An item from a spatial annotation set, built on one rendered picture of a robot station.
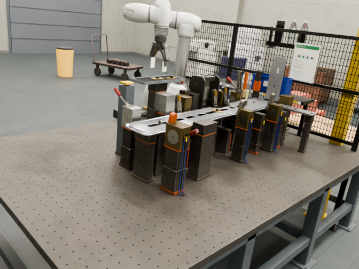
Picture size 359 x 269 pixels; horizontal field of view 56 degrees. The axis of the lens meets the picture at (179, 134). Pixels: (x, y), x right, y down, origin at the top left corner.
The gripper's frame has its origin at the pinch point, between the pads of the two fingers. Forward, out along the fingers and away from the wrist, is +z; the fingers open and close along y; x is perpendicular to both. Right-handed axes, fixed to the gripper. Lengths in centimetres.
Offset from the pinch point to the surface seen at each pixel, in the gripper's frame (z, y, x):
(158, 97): 14.1, 19.1, -10.8
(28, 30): 53, -959, 167
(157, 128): 23, 47, -29
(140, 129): 23, 44, -38
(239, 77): 6, 7, 70
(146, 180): 51, 47, -34
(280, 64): -6, 19, 101
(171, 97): 13.4, 24.7, -5.4
